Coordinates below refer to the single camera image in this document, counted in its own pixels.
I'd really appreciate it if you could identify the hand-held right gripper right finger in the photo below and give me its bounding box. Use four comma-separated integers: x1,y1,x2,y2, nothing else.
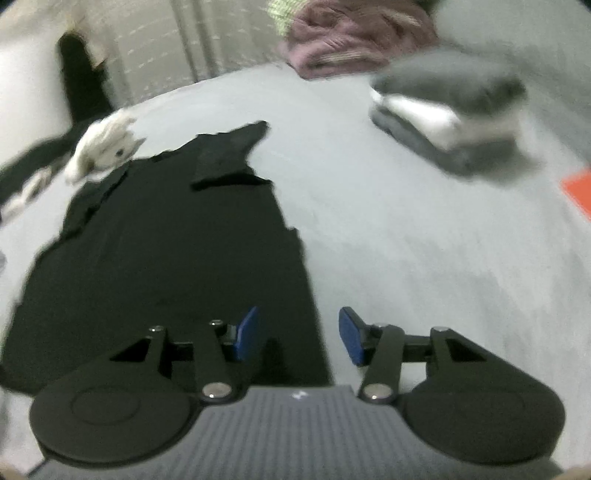
338,307,490,404

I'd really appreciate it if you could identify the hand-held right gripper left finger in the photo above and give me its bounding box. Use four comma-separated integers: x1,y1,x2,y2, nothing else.
108,305,260,402

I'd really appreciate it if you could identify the black sweater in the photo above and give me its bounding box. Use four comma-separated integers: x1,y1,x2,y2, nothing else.
0,121,335,398

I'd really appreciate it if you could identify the black clothes pile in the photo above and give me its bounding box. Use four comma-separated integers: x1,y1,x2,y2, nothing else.
0,131,86,208

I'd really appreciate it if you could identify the light grey folded garment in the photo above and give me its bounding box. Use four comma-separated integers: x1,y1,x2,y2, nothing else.
369,106,543,186

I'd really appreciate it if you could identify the white folded garment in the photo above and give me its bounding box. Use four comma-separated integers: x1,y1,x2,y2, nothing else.
376,91,520,151

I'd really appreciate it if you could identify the white plush dog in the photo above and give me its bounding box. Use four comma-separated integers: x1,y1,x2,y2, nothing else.
65,110,146,185

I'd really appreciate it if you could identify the cream folded cloth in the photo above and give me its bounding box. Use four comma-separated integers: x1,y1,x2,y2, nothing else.
0,168,63,224

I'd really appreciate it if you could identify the orange flat object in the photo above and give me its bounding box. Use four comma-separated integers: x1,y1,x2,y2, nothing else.
561,167,591,224

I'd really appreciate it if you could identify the dark grey folded garment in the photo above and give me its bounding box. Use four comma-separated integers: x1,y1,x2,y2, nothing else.
372,50,528,117

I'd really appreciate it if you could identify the pink quilt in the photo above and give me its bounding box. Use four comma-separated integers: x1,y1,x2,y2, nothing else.
281,0,437,80

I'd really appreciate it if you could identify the grey patterned curtain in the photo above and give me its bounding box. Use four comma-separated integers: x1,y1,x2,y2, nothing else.
83,0,296,112

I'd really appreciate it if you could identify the black hanging garment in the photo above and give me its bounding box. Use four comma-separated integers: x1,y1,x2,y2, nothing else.
57,31,115,127

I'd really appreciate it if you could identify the green patterned cloth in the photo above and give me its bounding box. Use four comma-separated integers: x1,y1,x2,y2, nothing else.
268,0,308,35

